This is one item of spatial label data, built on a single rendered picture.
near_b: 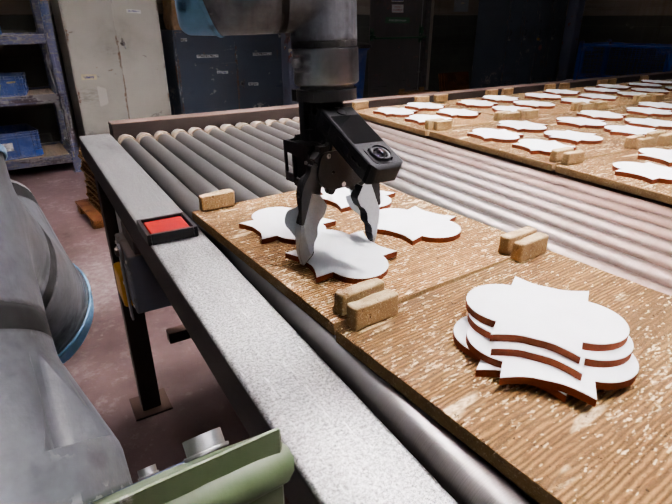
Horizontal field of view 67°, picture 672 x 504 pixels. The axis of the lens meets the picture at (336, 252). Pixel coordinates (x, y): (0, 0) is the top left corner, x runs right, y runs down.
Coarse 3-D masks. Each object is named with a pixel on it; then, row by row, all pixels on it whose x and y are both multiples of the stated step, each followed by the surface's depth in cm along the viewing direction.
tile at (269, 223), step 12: (252, 216) 79; (264, 216) 79; (276, 216) 79; (252, 228) 75; (264, 228) 74; (276, 228) 74; (324, 228) 74; (264, 240) 71; (276, 240) 72; (288, 240) 71
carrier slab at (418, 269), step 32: (288, 192) 92; (224, 224) 78; (352, 224) 78; (480, 224) 78; (256, 256) 68; (416, 256) 68; (448, 256) 68; (480, 256) 68; (288, 288) 60; (320, 288) 60; (384, 288) 60; (416, 288) 60; (320, 320) 55
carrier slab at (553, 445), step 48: (576, 288) 60; (624, 288) 60; (336, 336) 52; (384, 336) 51; (432, 336) 51; (432, 384) 44; (480, 384) 44; (480, 432) 39; (528, 432) 39; (576, 432) 39; (624, 432) 39; (528, 480) 35; (576, 480) 35; (624, 480) 35
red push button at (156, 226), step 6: (180, 216) 83; (144, 222) 81; (150, 222) 81; (156, 222) 81; (162, 222) 81; (168, 222) 81; (174, 222) 81; (180, 222) 81; (150, 228) 78; (156, 228) 78; (162, 228) 78; (168, 228) 78; (174, 228) 78
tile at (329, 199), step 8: (336, 192) 90; (344, 192) 90; (384, 192) 90; (392, 192) 90; (328, 200) 86; (336, 200) 86; (344, 200) 86; (384, 200) 86; (344, 208) 83; (384, 208) 84
